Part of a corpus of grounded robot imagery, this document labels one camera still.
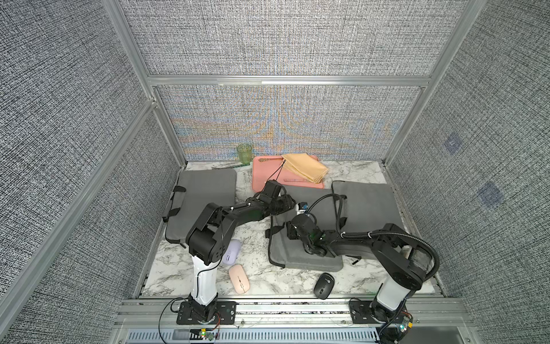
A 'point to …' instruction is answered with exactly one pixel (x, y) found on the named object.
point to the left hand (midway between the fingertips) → (297, 202)
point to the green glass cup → (245, 150)
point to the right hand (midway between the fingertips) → (289, 218)
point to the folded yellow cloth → (305, 165)
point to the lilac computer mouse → (232, 251)
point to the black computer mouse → (324, 285)
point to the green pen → (241, 165)
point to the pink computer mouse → (240, 279)
